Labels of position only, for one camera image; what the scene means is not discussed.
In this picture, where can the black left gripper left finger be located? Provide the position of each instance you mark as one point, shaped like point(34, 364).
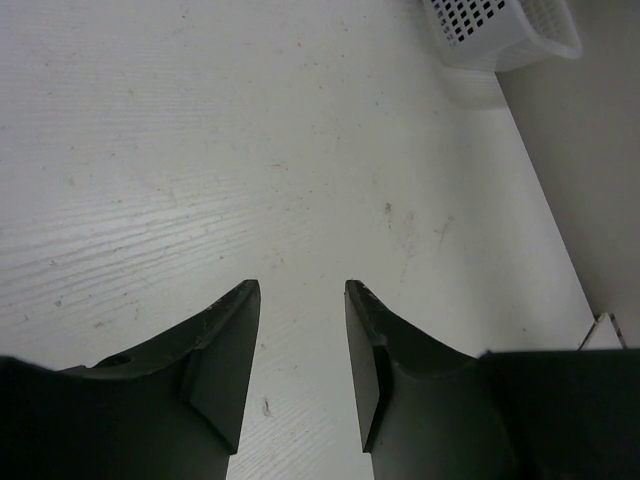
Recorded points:
point(171, 407)

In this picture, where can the white perforated plastic basket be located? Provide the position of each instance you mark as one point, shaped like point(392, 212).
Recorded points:
point(502, 35)

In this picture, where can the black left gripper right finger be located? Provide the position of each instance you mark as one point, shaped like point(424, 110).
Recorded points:
point(428, 411)

